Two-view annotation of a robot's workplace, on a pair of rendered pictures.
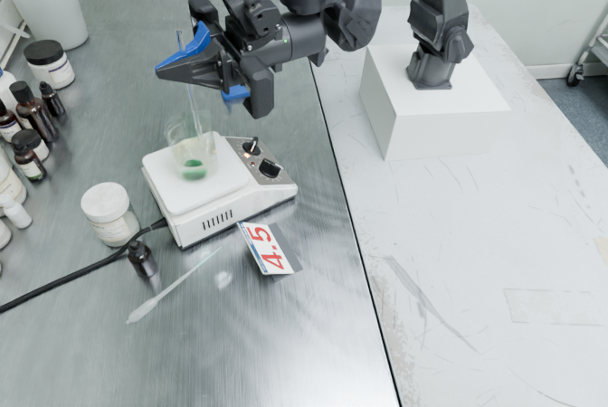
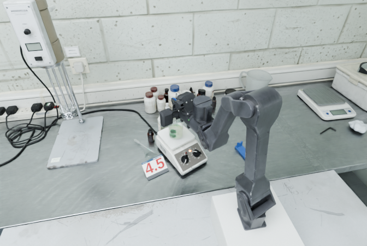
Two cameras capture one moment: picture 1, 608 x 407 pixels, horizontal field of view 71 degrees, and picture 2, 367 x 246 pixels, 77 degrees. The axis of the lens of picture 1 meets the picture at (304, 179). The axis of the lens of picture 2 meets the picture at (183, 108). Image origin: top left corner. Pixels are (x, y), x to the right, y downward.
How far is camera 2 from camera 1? 0.72 m
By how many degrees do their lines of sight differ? 63
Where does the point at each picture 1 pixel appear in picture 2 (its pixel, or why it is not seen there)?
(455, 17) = (242, 187)
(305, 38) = (193, 125)
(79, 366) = (123, 133)
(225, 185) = (168, 142)
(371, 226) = (168, 205)
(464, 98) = (238, 237)
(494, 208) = not seen: outside the picture
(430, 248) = (156, 231)
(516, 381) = not seen: outside the picture
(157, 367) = (120, 148)
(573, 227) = not seen: outside the picture
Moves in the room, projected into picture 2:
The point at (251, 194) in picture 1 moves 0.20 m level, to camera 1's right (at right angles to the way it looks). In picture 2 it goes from (170, 153) to (167, 199)
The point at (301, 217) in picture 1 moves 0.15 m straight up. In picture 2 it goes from (172, 179) to (171, 152)
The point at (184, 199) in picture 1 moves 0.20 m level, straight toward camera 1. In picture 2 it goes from (162, 134) to (113, 148)
